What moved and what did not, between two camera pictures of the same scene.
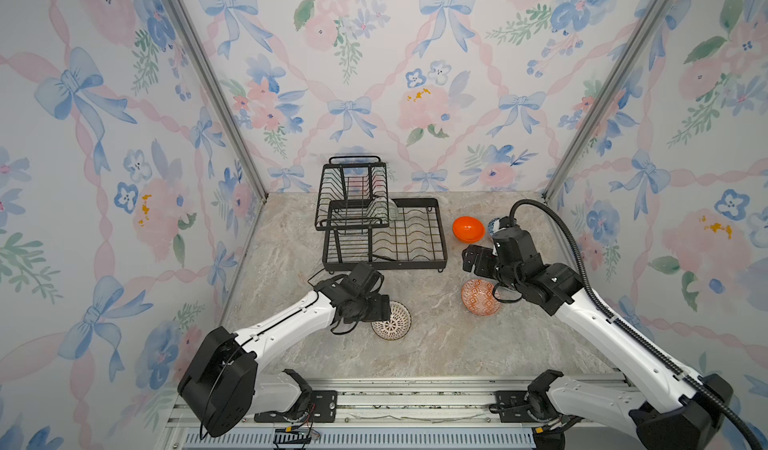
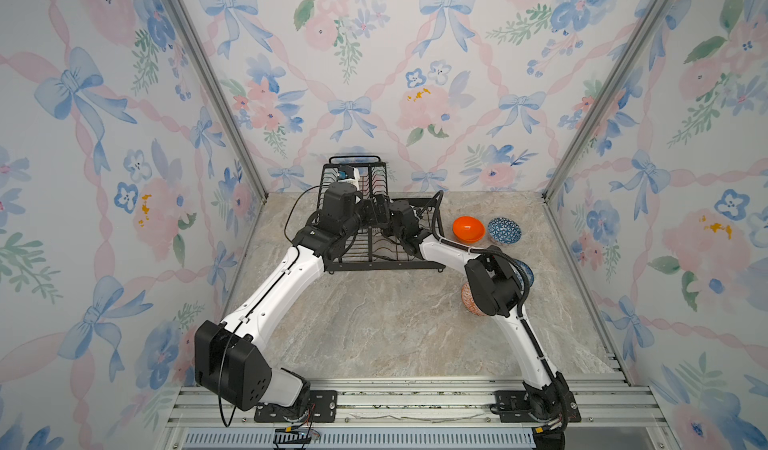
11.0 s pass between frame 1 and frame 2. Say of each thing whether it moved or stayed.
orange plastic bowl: stayed
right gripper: moved
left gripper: moved
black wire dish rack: stayed
